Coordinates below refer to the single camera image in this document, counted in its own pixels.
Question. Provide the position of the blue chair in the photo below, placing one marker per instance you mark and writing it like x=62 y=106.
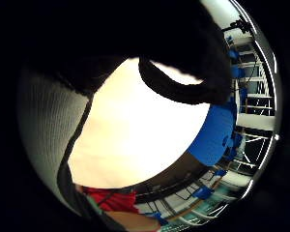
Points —
x=234 y=53
x=202 y=192
x=238 y=72
x=158 y=218
x=220 y=172
x=214 y=132

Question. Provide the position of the white table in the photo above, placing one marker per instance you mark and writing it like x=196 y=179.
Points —
x=256 y=121
x=238 y=179

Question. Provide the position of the person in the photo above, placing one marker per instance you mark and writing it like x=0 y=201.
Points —
x=117 y=199

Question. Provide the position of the white ribbed cloth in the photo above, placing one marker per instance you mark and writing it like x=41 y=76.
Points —
x=45 y=129

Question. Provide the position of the black camera on stand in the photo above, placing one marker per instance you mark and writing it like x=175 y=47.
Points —
x=240 y=25

